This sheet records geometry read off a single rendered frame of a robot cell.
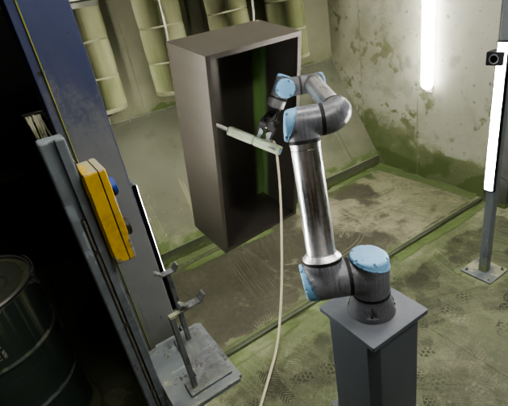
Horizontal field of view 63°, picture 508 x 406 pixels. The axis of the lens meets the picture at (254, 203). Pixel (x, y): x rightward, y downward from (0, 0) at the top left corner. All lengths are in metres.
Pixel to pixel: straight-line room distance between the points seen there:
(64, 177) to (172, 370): 0.76
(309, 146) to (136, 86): 2.29
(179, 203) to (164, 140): 0.54
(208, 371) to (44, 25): 1.21
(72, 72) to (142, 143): 2.04
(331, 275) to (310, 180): 0.37
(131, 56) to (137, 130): 0.57
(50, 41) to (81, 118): 0.25
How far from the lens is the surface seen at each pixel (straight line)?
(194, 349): 1.55
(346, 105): 1.56
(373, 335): 1.71
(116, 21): 3.53
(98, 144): 1.59
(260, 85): 2.70
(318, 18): 4.46
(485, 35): 3.54
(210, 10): 3.51
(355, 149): 4.30
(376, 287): 1.65
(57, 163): 1.07
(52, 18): 1.54
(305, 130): 1.48
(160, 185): 3.44
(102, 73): 3.12
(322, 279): 1.59
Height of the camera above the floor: 1.87
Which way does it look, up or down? 27 degrees down
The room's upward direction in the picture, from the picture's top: 11 degrees counter-clockwise
